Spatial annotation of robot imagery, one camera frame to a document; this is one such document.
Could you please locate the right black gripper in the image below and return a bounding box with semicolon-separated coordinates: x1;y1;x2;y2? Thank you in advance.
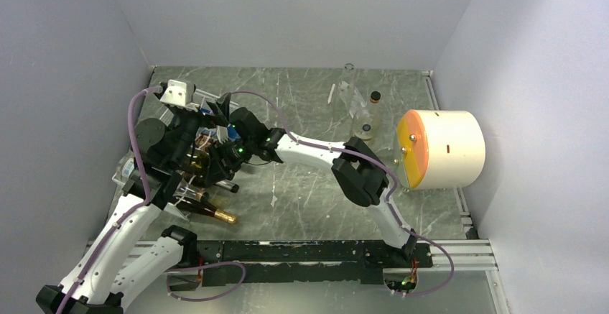
205;137;256;187

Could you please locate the dark green wine bottle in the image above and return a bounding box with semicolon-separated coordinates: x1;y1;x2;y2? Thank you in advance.
182;150;219;188

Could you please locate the clear amber liquor bottle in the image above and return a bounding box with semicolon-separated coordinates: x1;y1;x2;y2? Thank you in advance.
352;91;381;141

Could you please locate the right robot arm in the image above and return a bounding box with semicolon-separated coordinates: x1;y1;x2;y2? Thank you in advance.
202;108;417;267

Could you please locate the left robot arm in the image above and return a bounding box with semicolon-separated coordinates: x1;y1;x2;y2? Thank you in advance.
36;89;205;313

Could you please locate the blue clear bottle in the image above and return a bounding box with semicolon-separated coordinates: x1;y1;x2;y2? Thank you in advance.
200;104;241;141

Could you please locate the gold foil wine bottle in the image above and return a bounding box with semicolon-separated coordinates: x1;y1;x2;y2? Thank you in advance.
176;200;237;224

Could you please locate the clear bottle white label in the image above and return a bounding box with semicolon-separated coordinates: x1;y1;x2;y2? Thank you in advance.
114;155;136;183

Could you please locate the white pink capped pen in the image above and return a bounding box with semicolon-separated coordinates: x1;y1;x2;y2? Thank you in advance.
327;83;336;105

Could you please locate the clear glass flask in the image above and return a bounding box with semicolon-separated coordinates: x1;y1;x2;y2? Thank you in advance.
338;63;355;113

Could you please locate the white cylinder orange face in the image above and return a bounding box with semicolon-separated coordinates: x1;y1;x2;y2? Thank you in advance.
395;109;485;190

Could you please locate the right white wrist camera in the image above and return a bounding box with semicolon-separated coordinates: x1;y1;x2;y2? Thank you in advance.
216;125;234;143

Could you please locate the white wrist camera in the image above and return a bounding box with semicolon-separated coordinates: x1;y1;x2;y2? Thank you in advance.
159;80;196;110
216;125;234;143

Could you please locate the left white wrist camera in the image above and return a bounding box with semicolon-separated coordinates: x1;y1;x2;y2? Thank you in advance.
159;80;196;110

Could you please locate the white wire wine rack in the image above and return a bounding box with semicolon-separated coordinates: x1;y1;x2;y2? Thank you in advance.
116;96;220;213

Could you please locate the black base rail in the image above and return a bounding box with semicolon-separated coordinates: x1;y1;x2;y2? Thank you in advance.
187;240;433;287

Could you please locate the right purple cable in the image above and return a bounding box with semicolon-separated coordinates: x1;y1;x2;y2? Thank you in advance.
228;90;455;298

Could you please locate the aluminium frame rail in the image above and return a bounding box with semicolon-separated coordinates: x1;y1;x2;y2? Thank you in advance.
64;240;498;314

